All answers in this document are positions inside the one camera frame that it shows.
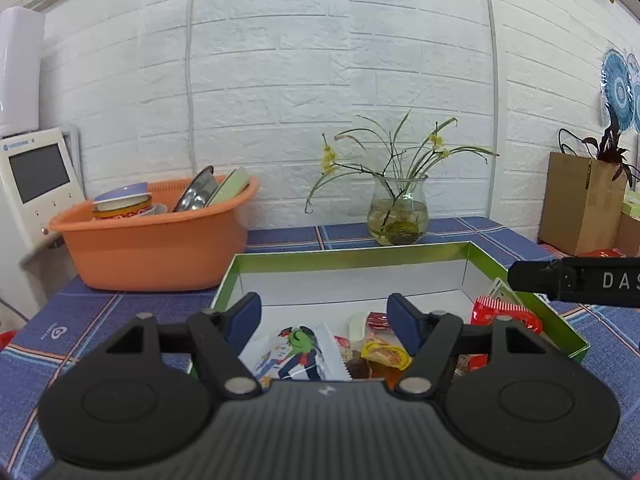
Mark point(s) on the yellow-flowered green plant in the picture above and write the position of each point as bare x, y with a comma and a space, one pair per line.
400, 155

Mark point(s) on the blue bowl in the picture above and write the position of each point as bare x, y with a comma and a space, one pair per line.
122, 194

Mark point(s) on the white wall water purifier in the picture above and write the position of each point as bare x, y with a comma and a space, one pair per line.
20, 70

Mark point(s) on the light green plate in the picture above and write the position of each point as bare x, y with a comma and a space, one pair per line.
227, 187

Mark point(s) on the glass vase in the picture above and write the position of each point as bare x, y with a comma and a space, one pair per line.
397, 220

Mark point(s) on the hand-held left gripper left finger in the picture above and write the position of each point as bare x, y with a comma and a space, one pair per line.
247, 316

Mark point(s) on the metal plate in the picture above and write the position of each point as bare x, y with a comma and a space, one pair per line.
195, 192

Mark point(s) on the red booklet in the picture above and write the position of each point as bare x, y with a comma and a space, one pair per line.
600, 253

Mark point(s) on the blue plaid tablecloth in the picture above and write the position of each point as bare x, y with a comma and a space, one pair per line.
125, 310

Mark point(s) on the brown cardboard box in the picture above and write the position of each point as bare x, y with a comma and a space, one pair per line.
580, 205

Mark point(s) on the orange plastic basin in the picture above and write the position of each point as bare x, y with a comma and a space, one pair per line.
150, 250

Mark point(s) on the white appliance with screen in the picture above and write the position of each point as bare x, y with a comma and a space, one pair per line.
40, 185

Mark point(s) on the flat light green box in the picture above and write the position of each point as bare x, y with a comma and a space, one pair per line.
632, 206

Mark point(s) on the red yellow patterned bowl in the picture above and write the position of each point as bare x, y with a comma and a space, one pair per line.
125, 211

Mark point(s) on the small white snack piece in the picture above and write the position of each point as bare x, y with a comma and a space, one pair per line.
357, 326

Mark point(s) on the small dark brown snack packet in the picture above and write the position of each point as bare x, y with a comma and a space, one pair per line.
357, 367

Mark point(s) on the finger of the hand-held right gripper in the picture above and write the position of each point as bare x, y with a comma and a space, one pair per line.
532, 277

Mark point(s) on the small red snack packet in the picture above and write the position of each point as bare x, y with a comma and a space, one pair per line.
378, 321

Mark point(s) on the small yellow snack packet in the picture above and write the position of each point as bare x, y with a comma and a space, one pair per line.
385, 355

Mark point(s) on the medium blue paper fan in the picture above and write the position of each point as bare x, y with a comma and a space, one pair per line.
636, 105

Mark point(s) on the large blue paper fan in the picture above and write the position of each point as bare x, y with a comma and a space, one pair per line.
617, 91

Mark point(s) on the white cartoon print snack packet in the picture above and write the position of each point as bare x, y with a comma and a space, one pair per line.
300, 355

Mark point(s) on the green cardboard box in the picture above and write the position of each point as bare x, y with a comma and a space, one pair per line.
350, 285

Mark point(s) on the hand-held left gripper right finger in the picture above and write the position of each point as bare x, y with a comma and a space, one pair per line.
402, 327

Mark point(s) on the white barcode snack packet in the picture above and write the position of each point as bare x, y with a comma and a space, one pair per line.
498, 290

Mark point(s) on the dark red-leaf plant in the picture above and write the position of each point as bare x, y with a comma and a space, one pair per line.
612, 152

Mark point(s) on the large red snack packet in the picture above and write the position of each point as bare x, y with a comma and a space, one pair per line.
505, 312

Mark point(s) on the small cardboard box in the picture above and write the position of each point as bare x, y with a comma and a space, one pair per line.
630, 235

